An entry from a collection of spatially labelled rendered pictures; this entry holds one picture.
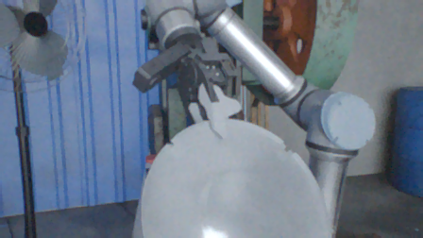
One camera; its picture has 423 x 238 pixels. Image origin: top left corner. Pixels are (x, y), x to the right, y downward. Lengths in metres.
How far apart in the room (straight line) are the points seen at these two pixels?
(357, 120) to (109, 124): 2.23
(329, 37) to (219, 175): 1.07
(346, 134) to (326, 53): 0.76
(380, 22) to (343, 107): 2.95
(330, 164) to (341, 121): 0.11
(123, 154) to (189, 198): 2.38
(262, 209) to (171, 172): 0.14
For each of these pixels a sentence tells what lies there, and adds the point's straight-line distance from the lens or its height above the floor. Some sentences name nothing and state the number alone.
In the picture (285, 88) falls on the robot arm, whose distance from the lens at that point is 0.89.
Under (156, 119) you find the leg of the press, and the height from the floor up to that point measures 0.83.
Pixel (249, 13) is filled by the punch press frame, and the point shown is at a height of 1.36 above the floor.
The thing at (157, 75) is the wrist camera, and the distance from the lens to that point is 0.55.
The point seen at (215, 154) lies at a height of 1.03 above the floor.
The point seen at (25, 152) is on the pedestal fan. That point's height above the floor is 0.73.
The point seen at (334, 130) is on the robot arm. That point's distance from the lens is 0.77.
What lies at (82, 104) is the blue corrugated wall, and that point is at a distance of 2.76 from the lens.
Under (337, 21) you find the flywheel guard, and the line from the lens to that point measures 1.50.
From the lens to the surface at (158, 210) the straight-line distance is 0.47.
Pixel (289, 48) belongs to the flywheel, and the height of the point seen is 1.21.
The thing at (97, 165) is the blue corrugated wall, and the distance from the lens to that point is 2.88.
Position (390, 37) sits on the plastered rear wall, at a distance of 3.79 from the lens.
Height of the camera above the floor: 1.17
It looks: 10 degrees down
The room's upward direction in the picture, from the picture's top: straight up
